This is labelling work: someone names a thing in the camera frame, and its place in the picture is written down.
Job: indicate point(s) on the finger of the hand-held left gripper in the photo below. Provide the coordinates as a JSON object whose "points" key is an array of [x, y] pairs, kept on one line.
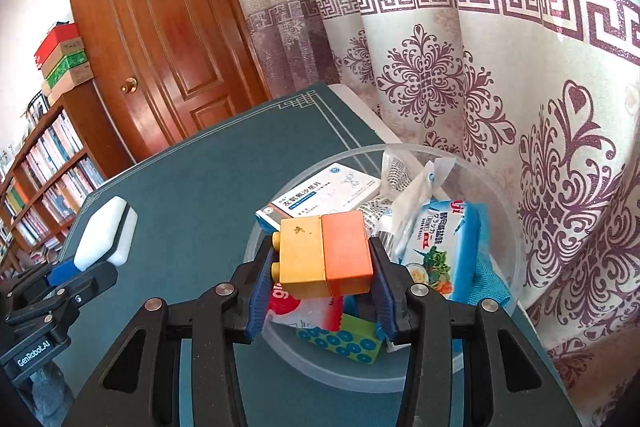
{"points": [[62, 273], [97, 279]]}

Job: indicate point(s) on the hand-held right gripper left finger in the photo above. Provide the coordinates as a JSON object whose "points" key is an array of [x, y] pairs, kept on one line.
{"points": [[257, 292]]}

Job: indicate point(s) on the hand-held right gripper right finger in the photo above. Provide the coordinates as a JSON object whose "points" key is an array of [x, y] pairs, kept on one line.
{"points": [[382, 302]]}

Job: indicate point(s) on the red glue packet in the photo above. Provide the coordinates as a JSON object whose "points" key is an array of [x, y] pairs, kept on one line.
{"points": [[282, 304]]}

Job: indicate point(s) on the green block blue dots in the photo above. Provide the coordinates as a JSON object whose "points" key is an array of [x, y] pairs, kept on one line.
{"points": [[350, 342]]}

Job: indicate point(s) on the white sponge black stripe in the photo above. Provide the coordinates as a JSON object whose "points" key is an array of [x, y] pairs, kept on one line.
{"points": [[105, 227]]}

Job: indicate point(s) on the yellow orange toy block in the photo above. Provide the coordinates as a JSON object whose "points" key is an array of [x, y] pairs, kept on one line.
{"points": [[320, 257]]}

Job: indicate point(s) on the blue snack packet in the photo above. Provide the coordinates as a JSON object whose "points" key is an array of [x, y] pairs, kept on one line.
{"points": [[440, 247]]}

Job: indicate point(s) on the clear plastic bowl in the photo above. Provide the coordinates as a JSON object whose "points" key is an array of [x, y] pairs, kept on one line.
{"points": [[310, 369]]}

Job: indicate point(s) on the white plastic packet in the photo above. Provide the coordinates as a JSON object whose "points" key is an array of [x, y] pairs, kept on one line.
{"points": [[417, 202]]}

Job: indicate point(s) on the blue cloth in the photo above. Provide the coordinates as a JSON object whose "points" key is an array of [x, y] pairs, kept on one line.
{"points": [[492, 279]]}

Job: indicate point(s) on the white medicine box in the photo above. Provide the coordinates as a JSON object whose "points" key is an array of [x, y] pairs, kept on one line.
{"points": [[320, 197]]}

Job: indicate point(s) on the clear printed plastic packet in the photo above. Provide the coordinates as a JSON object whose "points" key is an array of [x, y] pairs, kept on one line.
{"points": [[397, 169]]}

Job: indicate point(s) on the rows of books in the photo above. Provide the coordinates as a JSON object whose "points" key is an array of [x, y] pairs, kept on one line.
{"points": [[45, 157]]}

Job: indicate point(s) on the wooden bookshelf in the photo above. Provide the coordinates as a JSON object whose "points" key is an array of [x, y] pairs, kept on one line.
{"points": [[95, 122]]}

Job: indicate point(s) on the film strip photo decoration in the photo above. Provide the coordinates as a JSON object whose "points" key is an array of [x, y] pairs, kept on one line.
{"points": [[36, 104]]}

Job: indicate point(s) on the brass door knob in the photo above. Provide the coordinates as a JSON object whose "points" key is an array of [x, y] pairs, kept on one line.
{"points": [[130, 85]]}

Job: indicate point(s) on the red box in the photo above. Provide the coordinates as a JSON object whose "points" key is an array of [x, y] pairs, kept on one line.
{"points": [[55, 39]]}

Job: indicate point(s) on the cream purple patterned curtain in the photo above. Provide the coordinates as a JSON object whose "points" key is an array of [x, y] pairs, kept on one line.
{"points": [[500, 82]]}

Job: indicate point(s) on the wooden door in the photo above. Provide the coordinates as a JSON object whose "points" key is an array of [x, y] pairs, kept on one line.
{"points": [[165, 32]]}

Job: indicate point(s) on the sheer purple patterned curtain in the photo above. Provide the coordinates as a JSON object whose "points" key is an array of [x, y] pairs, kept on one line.
{"points": [[280, 32]]}

